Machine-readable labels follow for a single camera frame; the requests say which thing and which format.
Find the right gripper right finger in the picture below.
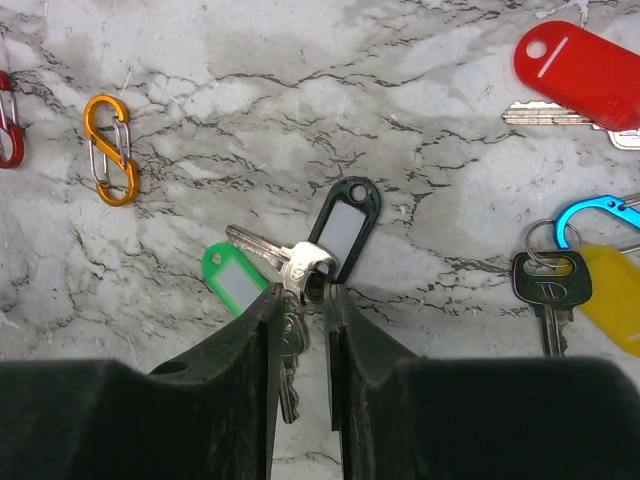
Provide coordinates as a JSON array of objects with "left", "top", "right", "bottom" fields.
[{"left": 323, "top": 284, "right": 639, "bottom": 479}]

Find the red tag key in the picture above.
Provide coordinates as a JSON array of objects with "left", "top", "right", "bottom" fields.
[{"left": 502, "top": 20, "right": 639, "bottom": 151}]

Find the red carabiner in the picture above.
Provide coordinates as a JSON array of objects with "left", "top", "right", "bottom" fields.
[{"left": 1, "top": 70, "right": 25, "bottom": 169}]

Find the green tag key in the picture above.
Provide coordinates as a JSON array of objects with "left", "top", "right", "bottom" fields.
[{"left": 201, "top": 242, "right": 308, "bottom": 424}]

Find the black tag key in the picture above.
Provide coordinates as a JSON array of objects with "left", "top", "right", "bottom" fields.
[{"left": 226, "top": 176, "right": 382, "bottom": 305}]

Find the orange carabiner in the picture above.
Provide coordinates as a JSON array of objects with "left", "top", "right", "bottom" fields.
[{"left": 83, "top": 94, "right": 140, "bottom": 207}]

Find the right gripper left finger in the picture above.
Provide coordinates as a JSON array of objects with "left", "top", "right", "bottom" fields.
[{"left": 1, "top": 285, "right": 284, "bottom": 479}]

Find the yellow tag key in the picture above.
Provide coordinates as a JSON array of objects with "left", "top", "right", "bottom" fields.
[{"left": 511, "top": 220, "right": 639, "bottom": 357}]

